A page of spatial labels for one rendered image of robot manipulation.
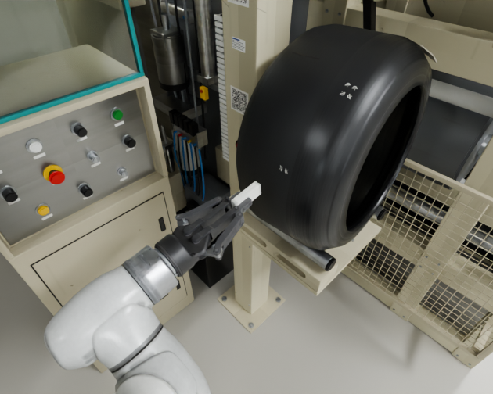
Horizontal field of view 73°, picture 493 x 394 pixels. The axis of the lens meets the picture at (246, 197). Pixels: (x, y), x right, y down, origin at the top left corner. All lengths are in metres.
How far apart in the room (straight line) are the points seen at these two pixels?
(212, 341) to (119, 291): 1.31
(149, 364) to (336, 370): 1.36
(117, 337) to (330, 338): 1.44
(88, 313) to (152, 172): 0.79
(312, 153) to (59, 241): 0.84
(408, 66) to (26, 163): 0.96
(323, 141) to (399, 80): 0.19
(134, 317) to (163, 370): 0.09
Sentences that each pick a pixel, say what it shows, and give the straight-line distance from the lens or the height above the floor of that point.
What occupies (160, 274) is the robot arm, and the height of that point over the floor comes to 1.22.
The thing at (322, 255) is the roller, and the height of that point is 0.92.
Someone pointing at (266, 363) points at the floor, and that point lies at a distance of 1.80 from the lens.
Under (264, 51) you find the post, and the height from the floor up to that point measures 1.37.
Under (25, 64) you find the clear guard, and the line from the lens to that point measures 0.97.
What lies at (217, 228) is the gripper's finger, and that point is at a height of 1.22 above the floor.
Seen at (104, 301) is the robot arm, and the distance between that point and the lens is 0.57.
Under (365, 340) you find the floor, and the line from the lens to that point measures 1.93.
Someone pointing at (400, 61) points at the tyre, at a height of 1.43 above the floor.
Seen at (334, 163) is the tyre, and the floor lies 1.29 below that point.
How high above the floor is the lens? 1.69
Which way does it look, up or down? 44 degrees down
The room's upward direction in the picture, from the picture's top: straight up
